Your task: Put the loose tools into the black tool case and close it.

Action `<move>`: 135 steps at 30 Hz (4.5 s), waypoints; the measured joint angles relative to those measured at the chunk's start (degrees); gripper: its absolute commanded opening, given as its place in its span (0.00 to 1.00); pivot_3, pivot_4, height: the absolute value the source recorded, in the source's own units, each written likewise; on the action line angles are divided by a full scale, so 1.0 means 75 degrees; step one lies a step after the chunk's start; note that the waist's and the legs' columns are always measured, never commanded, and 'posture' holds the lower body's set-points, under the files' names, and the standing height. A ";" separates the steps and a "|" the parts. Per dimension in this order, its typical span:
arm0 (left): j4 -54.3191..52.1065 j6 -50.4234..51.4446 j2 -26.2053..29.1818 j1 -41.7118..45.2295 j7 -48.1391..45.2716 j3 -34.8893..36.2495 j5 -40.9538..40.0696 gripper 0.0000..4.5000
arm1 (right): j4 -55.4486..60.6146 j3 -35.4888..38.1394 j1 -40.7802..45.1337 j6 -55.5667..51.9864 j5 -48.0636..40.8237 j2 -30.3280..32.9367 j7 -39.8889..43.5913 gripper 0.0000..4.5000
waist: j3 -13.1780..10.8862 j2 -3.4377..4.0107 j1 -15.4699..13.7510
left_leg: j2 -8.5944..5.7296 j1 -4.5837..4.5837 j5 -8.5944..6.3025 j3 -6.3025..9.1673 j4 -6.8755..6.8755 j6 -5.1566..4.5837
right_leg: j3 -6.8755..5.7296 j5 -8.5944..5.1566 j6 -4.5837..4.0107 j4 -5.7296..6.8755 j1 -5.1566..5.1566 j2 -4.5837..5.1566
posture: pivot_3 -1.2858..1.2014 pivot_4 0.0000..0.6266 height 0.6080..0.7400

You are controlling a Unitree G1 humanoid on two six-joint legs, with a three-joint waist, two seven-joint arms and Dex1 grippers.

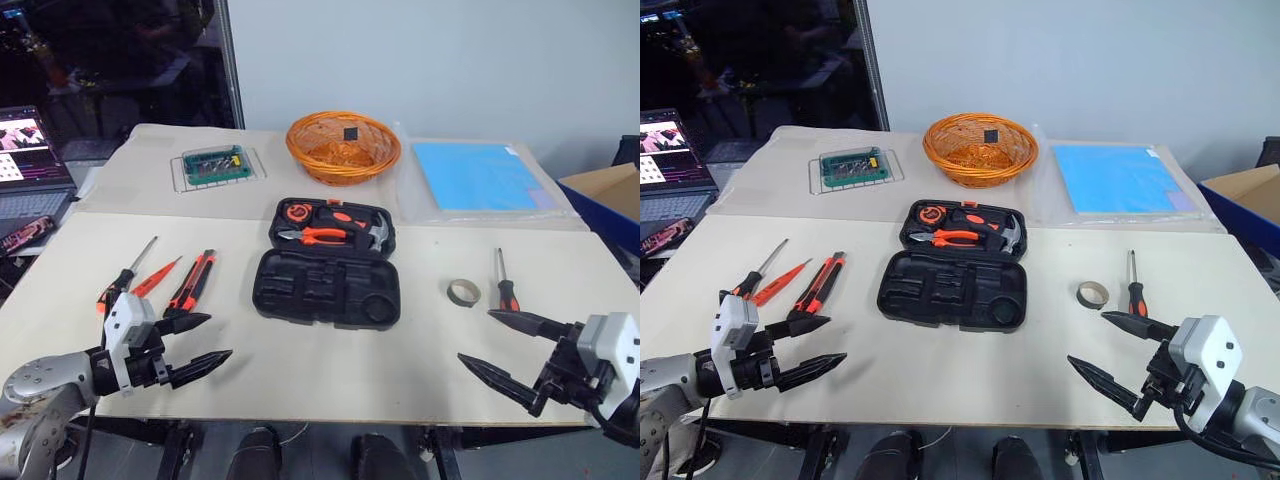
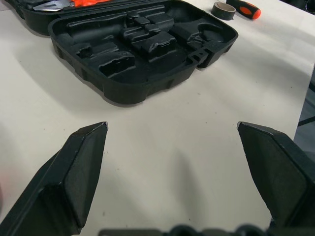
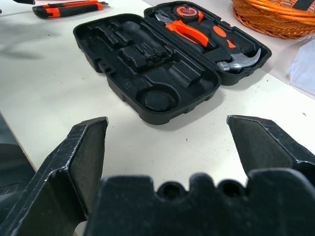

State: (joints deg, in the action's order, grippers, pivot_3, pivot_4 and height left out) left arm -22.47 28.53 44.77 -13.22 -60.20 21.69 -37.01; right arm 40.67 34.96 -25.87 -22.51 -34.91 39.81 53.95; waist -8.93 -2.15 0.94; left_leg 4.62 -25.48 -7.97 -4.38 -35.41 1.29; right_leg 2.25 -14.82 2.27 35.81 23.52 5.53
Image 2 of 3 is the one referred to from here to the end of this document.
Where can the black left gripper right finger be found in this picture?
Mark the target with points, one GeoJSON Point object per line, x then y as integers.
{"type": "Point", "coordinates": [278, 177]}

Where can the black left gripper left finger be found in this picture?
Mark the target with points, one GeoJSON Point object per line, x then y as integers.
{"type": "Point", "coordinates": [61, 186]}

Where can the black plastic tool case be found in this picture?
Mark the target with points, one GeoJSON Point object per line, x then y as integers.
{"type": "Point", "coordinates": [147, 81]}

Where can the black tape roll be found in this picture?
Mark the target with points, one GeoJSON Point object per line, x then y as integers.
{"type": "Point", "coordinates": [222, 12]}

